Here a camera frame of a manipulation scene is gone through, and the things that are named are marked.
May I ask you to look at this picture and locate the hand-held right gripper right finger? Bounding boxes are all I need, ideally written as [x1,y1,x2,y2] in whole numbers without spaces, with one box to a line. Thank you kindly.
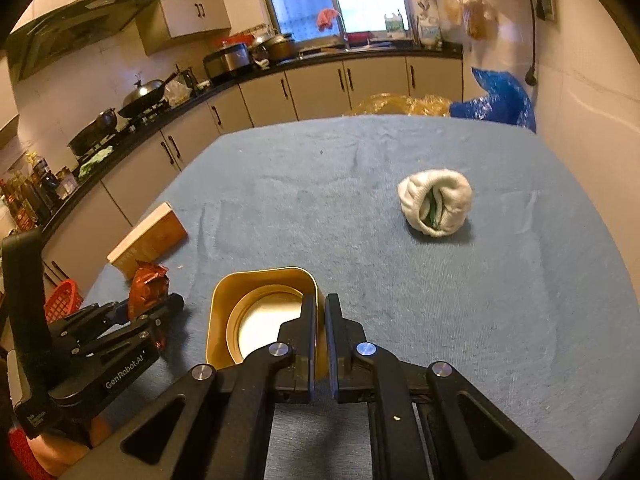
[324,292,576,480]

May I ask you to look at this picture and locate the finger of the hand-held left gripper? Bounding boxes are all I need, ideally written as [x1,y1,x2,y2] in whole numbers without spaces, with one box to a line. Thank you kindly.
[54,293,186,357]
[47,300,132,333]

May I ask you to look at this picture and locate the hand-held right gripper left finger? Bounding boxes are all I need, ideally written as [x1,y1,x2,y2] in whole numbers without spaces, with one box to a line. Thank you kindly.
[60,291,321,480]

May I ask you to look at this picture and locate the orange-red snack wrapper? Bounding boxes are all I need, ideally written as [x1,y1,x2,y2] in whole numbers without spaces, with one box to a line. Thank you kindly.
[127,262,172,351]

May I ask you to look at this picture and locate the gold metal tin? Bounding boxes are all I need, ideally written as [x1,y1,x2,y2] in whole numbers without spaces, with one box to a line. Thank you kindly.
[205,266,328,378]

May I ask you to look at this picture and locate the person's left forearm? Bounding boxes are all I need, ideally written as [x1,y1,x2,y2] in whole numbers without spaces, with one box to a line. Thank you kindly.
[27,417,108,478]

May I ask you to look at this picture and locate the red plastic basket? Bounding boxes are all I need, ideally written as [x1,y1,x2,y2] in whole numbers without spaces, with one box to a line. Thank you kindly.
[43,279,84,324]

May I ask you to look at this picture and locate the brown cardboard box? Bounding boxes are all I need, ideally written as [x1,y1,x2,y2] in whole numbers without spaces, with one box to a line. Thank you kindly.
[107,202,189,281]

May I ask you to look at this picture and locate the red patterned clothing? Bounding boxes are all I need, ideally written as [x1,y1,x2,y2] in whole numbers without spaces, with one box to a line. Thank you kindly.
[7,427,51,480]

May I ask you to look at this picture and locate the group of sauce bottles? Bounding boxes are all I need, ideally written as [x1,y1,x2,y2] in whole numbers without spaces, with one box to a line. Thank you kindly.
[0,156,79,232]

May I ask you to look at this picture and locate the green dish cloth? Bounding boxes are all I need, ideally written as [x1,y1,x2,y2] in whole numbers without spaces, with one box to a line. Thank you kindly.
[77,145,115,177]

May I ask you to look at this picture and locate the rolled white sock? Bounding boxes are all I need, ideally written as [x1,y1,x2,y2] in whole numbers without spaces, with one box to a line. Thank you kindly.
[397,169,474,239]

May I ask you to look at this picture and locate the black frying pan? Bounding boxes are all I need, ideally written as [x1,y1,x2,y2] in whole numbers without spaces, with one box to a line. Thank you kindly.
[67,107,119,156]

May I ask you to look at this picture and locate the gas stove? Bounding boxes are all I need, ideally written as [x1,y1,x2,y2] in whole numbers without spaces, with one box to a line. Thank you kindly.
[69,99,172,162]

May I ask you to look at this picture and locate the black kitchen countertop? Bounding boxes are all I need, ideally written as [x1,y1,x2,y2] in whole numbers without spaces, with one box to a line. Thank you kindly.
[37,40,465,241]

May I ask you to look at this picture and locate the black wok with lid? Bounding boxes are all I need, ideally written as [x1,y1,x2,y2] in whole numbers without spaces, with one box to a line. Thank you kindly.
[122,72,179,112]

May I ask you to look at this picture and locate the yellow plastic bag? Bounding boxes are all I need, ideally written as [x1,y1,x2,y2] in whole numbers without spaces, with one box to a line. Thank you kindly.
[344,92,454,119]

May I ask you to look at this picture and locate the lower kitchen cabinets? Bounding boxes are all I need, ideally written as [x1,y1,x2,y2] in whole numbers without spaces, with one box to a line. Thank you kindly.
[40,55,465,291]

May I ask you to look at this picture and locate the kitchen cabinets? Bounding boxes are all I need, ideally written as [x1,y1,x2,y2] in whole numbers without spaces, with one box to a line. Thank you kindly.
[40,55,465,291]
[27,0,234,57]

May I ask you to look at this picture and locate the silver rice cooker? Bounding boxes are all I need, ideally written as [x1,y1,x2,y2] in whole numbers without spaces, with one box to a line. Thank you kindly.
[202,42,251,81]

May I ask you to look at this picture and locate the black range hood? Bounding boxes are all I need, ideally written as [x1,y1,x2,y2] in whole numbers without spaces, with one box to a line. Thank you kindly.
[7,0,162,84]

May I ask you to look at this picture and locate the stacked metal pots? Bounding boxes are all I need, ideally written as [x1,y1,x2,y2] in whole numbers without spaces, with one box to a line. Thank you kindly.
[249,32,297,66]

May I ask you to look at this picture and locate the blue plastic bag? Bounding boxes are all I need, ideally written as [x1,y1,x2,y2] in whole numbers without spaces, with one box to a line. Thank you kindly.
[449,66,537,134]

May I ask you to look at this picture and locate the upper kitchen cabinets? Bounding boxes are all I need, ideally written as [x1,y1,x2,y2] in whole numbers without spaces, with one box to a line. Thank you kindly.
[27,0,234,57]

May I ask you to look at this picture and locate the pink hanging cloth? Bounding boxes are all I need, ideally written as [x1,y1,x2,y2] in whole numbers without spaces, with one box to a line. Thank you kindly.
[315,8,340,33]

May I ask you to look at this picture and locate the green detergent bottle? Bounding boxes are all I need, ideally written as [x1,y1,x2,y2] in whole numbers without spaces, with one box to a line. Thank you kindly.
[383,9,407,39]

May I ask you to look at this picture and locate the white plastic jug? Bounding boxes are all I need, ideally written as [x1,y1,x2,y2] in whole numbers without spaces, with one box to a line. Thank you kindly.
[417,12,442,46]

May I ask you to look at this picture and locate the hanging plastic bags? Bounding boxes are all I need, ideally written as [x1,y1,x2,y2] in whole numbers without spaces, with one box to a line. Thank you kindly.
[444,0,502,42]

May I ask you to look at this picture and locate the black power cable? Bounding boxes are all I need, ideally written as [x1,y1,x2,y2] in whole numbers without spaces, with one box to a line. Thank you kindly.
[516,0,549,87]

